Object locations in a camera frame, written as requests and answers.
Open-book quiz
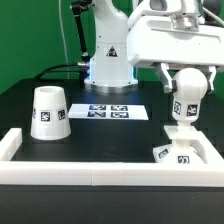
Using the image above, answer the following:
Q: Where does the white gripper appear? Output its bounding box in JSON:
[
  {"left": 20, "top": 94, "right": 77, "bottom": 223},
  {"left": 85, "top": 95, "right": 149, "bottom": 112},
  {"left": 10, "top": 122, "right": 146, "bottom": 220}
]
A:
[{"left": 127, "top": 0, "right": 224, "bottom": 94}]

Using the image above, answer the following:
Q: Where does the white lamp bulb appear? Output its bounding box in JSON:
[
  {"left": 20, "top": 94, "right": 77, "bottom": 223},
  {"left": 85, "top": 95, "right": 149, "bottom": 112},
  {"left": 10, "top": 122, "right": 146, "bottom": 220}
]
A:
[{"left": 172, "top": 68, "right": 208, "bottom": 127}]

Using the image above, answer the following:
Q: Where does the white lamp base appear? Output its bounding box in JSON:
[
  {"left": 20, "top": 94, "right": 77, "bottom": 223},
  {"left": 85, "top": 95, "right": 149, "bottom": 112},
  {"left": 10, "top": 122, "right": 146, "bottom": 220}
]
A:
[{"left": 153, "top": 125, "right": 203, "bottom": 165}]

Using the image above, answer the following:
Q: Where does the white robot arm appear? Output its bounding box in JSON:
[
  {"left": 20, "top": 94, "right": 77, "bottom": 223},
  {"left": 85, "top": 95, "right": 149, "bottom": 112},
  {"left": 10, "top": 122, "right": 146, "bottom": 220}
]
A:
[{"left": 71, "top": 0, "right": 224, "bottom": 93}]

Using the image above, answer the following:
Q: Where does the white lamp shade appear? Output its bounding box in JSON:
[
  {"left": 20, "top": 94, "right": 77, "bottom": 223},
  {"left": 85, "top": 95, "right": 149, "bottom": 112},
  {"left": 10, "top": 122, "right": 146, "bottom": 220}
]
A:
[{"left": 31, "top": 86, "right": 71, "bottom": 140}]

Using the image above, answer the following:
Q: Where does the white marker sheet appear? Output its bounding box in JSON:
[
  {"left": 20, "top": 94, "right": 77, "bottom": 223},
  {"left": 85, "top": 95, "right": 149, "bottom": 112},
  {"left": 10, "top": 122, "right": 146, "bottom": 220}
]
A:
[{"left": 68, "top": 104, "right": 149, "bottom": 120}]

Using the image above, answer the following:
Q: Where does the black cable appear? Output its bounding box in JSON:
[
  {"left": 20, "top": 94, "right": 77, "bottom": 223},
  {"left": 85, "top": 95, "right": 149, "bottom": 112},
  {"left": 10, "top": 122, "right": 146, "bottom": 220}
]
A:
[{"left": 34, "top": 63, "right": 88, "bottom": 81}]

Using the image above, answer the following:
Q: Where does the white U-shaped fence frame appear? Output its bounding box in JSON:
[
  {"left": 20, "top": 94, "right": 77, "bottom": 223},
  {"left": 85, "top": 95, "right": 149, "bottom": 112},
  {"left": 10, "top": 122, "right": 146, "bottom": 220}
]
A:
[{"left": 0, "top": 128, "right": 224, "bottom": 187}]

